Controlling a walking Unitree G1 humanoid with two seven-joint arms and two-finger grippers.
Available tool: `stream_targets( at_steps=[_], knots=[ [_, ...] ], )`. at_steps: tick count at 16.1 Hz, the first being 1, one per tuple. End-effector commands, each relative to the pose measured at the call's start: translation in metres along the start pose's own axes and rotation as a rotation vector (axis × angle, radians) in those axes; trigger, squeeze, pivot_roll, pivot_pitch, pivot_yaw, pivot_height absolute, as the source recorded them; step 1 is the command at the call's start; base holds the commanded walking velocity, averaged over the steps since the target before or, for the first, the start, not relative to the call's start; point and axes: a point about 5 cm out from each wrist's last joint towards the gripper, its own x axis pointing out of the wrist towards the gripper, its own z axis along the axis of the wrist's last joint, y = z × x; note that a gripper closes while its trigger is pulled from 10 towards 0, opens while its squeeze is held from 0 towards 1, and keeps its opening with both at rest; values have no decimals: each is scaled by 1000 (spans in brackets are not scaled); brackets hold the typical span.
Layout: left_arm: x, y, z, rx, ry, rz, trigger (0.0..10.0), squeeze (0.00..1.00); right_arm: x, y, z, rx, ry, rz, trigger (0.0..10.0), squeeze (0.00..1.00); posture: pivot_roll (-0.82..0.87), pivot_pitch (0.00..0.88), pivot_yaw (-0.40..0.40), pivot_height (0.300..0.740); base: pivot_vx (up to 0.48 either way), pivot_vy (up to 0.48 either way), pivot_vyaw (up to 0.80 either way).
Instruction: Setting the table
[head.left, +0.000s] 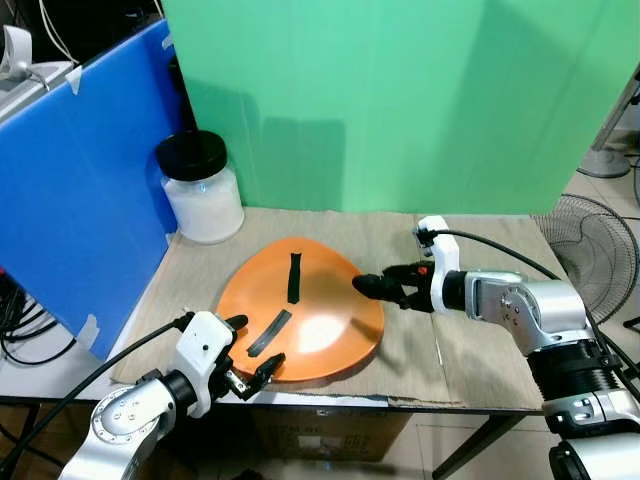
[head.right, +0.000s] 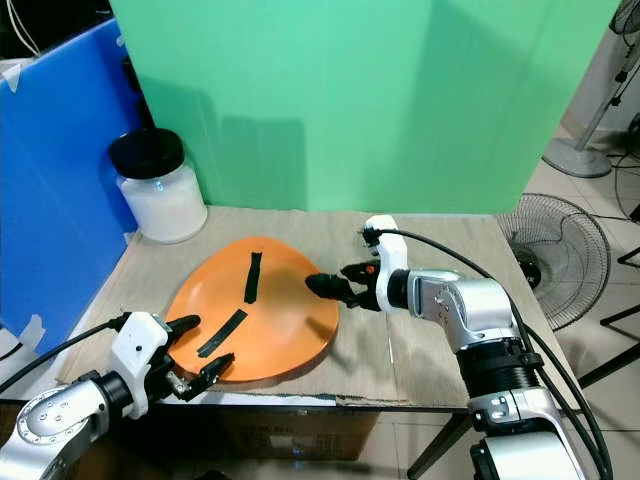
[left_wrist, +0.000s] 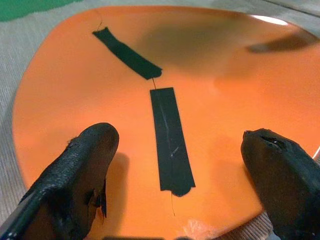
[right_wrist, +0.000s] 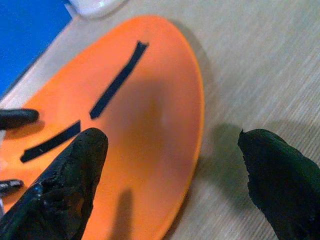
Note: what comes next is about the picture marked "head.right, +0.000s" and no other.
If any white jar with black lid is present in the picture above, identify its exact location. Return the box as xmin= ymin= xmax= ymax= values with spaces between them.
xmin=109 ymin=128 xmax=209 ymax=245

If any beige burlap table cloth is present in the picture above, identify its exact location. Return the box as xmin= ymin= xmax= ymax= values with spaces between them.
xmin=57 ymin=206 xmax=577 ymax=408

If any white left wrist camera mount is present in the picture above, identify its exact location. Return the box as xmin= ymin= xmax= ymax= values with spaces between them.
xmin=109 ymin=311 xmax=174 ymax=417

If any white fan stand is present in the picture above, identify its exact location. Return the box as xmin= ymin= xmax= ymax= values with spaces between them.
xmin=542 ymin=28 xmax=640 ymax=180

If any green backdrop board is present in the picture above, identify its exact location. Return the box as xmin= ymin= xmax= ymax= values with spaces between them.
xmin=109 ymin=0 xmax=623 ymax=217

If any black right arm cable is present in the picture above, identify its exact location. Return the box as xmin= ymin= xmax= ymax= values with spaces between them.
xmin=375 ymin=229 xmax=616 ymax=471

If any orange plate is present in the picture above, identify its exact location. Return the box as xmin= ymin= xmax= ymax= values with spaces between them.
xmin=165 ymin=236 xmax=341 ymax=384

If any blue partition board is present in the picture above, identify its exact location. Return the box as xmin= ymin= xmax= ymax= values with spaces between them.
xmin=0 ymin=17 xmax=148 ymax=357

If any brown cardboard box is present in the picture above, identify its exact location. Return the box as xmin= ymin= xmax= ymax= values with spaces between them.
xmin=200 ymin=402 xmax=361 ymax=473

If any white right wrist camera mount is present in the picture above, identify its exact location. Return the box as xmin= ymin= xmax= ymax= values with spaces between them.
xmin=362 ymin=214 xmax=410 ymax=310

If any black table leg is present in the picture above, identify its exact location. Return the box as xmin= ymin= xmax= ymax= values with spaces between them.
xmin=404 ymin=408 xmax=473 ymax=480

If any black tape strip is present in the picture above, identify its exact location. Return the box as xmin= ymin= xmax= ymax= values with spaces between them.
xmin=197 ymin=309 xmax=249 ymax=359
xmin=243 ymin=252 xmax=263 ymax=306

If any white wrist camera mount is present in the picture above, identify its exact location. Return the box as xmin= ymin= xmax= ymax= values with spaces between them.
xmin=362 ymin=214 xmax=410 ymax=310
xmin=109 ymin=311 xmax=174 ymax=417

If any black wire fan head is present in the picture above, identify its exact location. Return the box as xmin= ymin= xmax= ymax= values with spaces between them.
xmin=496 ymin=192 xmax=612 ymax=332

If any black metal stand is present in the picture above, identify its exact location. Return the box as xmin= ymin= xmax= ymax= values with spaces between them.
xmin=574 ymin=298 xmax=640 ymax=393

